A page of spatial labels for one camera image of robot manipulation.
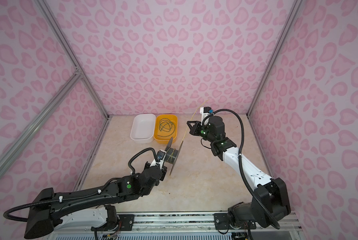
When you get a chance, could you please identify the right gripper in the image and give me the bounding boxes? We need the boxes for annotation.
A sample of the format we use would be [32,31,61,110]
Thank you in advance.
[187,120,218,143]

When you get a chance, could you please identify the yellow cable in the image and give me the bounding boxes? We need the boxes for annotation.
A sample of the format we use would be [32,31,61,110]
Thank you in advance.
[166,100,208,164]

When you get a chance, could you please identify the dark grey cable spool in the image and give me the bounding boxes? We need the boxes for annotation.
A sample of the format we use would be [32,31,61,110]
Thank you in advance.
[164,137,184,175]

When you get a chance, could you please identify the white plastic tray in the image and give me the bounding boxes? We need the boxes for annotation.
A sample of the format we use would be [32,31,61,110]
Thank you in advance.
[130,114,156,144]

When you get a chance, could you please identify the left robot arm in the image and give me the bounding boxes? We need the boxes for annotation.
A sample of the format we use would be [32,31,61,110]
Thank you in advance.
[24,165,167,239]

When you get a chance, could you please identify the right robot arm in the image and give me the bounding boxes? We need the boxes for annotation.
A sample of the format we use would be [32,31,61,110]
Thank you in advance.
[187,115,291,229]

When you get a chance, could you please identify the yellow plastic tray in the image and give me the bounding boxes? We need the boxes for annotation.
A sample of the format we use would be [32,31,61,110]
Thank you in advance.
[154,114,178,144]

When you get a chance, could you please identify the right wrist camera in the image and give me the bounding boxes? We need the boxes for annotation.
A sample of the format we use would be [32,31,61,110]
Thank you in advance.
[200,107,214,121]

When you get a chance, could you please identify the green cable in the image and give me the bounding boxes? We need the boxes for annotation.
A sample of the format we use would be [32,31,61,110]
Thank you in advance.
[157,117,176,138]

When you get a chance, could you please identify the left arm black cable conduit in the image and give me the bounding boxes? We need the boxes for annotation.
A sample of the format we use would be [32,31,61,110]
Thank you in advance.
[3,147,157,223]

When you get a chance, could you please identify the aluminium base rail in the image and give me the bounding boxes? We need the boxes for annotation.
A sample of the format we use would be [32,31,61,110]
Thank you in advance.
[45,208,306,240]

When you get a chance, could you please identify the aluminium frame post right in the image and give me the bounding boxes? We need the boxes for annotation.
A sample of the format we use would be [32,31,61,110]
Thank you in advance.
[247,0,305,119]

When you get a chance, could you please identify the aluminium frame post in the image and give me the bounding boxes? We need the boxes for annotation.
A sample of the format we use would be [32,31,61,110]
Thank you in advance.
[35,0,110,119]
[247,0,305,119]

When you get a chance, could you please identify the aluminium diagonal frame bar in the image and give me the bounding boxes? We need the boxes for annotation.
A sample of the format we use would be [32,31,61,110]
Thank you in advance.
[0,71,82,179]

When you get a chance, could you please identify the aluminium frame post left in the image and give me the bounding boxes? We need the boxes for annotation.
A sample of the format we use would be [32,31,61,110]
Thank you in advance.
[35,0,110,119]

